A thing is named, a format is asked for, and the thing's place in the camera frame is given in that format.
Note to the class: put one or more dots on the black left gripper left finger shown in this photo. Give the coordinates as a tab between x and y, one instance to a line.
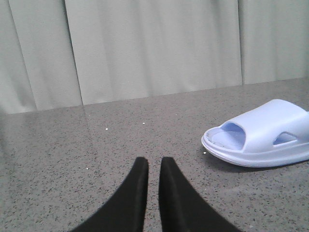
125	209

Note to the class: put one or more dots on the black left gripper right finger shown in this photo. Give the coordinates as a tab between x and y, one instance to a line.
182	209

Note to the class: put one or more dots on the light blue slipper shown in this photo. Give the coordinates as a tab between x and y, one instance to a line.
273	134

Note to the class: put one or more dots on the grey-green curtain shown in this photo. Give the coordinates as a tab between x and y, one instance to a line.
60	53

